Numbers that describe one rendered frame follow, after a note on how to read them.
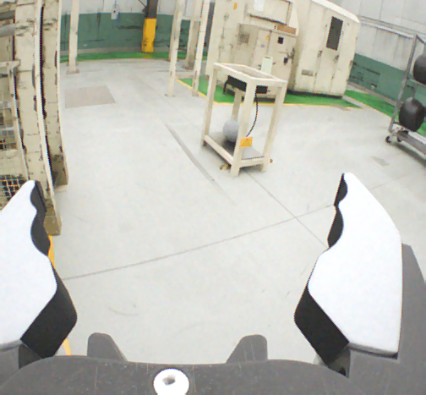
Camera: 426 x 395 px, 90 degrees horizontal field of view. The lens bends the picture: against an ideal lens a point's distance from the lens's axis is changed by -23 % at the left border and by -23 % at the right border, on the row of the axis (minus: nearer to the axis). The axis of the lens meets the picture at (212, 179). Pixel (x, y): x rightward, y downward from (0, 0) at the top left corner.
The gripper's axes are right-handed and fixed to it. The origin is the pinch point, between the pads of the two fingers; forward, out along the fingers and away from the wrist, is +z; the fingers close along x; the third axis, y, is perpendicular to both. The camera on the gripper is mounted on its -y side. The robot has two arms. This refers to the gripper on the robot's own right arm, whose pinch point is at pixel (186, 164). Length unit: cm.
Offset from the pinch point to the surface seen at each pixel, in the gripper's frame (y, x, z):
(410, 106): 76, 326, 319
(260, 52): 36, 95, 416
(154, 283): 104, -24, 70
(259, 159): 101, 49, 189
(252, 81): 34, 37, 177
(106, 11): -82, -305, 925
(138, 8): -80, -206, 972
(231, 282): 109, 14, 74
